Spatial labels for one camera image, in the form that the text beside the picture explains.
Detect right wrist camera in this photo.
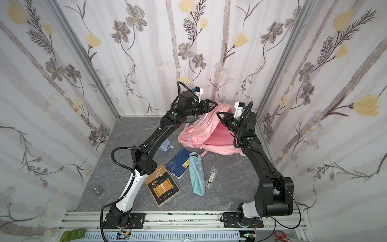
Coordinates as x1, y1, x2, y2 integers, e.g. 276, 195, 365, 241
234, 102, 246, 120

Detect green circuit board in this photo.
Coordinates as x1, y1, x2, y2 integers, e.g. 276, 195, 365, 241
59, 228, 86, 242

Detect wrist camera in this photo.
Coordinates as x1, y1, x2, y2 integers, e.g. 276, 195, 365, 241
192, 86, 204, 101
234, 102, 246, 120

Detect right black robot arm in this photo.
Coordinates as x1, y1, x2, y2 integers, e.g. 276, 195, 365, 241
217, 101, 297, 228

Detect red scissors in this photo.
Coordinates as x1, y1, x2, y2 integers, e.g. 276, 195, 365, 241
275, 231, 288, 242

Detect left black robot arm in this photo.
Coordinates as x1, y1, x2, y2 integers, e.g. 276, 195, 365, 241
99, 81, 218, 242

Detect white cable duct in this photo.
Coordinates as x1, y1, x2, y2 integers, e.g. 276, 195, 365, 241
77, 231, 242, 242

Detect light blue pencil sharpener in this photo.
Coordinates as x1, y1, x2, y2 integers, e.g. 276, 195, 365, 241
158, 139, 174, 152

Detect blue book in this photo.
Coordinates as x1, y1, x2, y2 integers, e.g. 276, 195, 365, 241
165, 148, 190, 179

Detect pink backpack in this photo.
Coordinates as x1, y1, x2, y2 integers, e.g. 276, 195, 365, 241
178, 102, 243, 156

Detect teal pencil case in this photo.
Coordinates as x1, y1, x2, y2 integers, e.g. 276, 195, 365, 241
188, 152, 205, 197

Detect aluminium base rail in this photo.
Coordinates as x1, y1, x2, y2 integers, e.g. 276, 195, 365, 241
55, 210, 312, 242

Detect clear plastic case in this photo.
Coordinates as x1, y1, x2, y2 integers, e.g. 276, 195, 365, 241
205, 166, 218, 188

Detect brown and black book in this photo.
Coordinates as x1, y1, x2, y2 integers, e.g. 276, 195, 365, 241
144, 164, 180, 207

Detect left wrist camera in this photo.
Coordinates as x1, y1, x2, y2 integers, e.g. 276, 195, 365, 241
192, 86, 204, 101

